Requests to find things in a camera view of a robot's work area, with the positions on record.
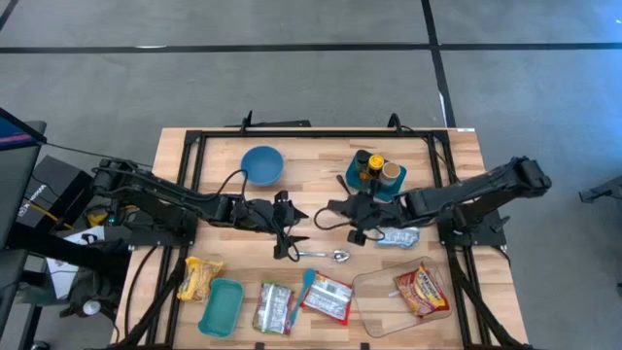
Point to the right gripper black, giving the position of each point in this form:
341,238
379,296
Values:
374,211

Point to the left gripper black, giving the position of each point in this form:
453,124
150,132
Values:
257,214

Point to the spice jar with yellow lid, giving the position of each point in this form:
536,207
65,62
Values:
375,163

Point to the jar with tan lid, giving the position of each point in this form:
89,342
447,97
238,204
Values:
390,172

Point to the blue round bowl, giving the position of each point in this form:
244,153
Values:
262,165

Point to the red beef ramen pack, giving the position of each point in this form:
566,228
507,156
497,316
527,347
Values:
326,297

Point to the clear plastic container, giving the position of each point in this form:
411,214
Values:
379,311

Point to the red and yellow ramen pack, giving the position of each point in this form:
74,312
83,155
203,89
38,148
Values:
422,290

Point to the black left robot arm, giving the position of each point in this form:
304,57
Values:
160,199

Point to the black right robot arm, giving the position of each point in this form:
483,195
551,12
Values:
486,187

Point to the silver metal spoon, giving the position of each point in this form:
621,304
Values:
341,255

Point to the light blue ramen pack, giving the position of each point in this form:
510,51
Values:
398,238

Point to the blue condiment bin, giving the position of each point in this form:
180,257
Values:
392,194

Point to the pink lime shrimp ramen pack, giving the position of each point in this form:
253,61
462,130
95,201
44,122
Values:
273,307

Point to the teal rectangular dish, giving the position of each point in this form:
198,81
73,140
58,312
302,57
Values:
221,307

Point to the white round cap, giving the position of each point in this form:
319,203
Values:
91,307

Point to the white paper sheet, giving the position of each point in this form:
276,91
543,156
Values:
60,279

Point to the black equipment box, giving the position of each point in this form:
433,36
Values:
58,185

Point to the monitor with blue screen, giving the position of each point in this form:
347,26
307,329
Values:
14,170

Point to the black aluminium table frame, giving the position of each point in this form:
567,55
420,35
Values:
316,133

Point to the black flat bracket bar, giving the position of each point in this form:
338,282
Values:
277,123

